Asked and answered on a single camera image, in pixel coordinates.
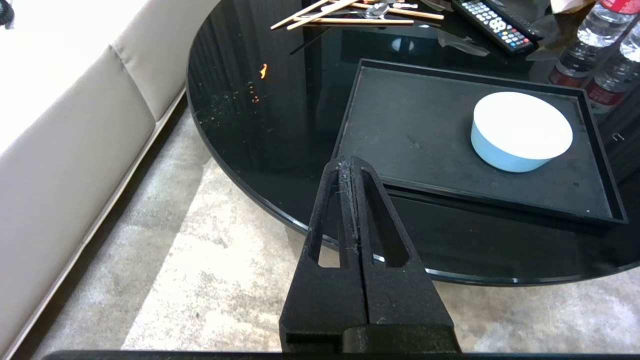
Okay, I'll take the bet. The brown paper bag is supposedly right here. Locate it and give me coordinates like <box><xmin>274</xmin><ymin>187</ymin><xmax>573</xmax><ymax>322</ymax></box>
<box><xmin>526</xmin><ymin>0</ymin><xmax>599</xmax><ymax>62</ymax></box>

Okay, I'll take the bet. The plain black remote control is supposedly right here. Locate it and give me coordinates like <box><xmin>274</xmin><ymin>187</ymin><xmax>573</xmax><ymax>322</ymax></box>
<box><xmin>486</xmin><ymin>0</ymin><xmax>546</xmax><ymax>41</ymax></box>

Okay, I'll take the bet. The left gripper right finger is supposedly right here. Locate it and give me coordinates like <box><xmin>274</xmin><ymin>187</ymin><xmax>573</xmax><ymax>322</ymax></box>
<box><xmin>350</xmin><ymin>155</ymin><xmax>461</xmax><ymax>353</ymax></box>

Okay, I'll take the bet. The black remote with coloured buttons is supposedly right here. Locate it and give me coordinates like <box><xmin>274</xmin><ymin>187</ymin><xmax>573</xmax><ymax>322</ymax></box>
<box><xmin>451</xmin><ymin>0</ymin><xmax>539</xmax><ymax>56</ymax></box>

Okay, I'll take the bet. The light blue bowl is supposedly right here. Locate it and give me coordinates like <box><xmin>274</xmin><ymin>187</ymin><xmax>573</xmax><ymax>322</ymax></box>
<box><xmin>470</xmin><ymin>91</ymin><xmax>574</xmax><ymax>174</ymax></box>

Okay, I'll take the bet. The black rectangular tray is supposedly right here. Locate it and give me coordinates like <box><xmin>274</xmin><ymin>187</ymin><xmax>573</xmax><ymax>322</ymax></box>
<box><xmin>332</xmin><ymin>58</ymin><xmax>629</xmax><ymax>225</ymax></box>

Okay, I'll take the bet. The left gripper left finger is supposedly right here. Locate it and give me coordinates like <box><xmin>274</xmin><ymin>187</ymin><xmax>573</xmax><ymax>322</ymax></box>
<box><xmin>278</xmin><ymin>156</ymin><xmax>369</xmax><ymax>353</ymax></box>

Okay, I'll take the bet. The metal spoon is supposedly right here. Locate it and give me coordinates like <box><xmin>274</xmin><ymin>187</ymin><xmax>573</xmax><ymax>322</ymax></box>
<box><xmin>320</xmin><ymin>1</ymin><xmax>419</xmax><ymax>20</ymax></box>

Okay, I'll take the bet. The wooden chopstick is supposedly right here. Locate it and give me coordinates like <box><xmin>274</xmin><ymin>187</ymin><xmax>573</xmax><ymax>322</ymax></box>
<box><xmin>293</xmin><ymin>17</ymin><xmax>415</xmax><ymax>26</ymax></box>
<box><xmin>270</xmin><ymin>0</ymin><xmax>332</xmax><ymax>31</ymax></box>
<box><xmin>287</xmin><ymin>0</ymin><xmax>360</xmax><ymax>31</ymax></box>
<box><xmin>350</xmin><ymin>2</ymin><xmax>445</xmax><ymax>21</ymax></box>

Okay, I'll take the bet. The beige leather sofa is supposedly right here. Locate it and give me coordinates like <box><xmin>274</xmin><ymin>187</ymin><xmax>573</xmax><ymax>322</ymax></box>
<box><xmin>0</xmin><ymin>0</ymin><xmax>222</xmax><ymax>360</ymax></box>

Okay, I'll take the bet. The clear water bottle red label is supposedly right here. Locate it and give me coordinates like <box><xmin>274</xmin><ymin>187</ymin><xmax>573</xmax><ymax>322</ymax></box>
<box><xmin>548</xmin><ymin>0</ymin><xmax>637</xmax><ymax>89</ymax></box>
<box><xmin>584</xmin><ymin>29</ymin><xmax>640</xmax><ymax>115</ymax></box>

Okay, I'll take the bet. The clear plastic wrapper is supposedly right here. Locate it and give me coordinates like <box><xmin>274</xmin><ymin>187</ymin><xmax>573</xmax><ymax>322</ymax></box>
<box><xmin>436</xmin><ymin>29</ymin><xmax>491</xmax><ymax>57</ymax></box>

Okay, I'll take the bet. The grey rug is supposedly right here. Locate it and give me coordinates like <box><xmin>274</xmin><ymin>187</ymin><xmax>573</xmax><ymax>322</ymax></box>
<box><xmin>30</xmin><ymin>107</ymin><xmax>640</xmax><ymax>353</ymax></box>

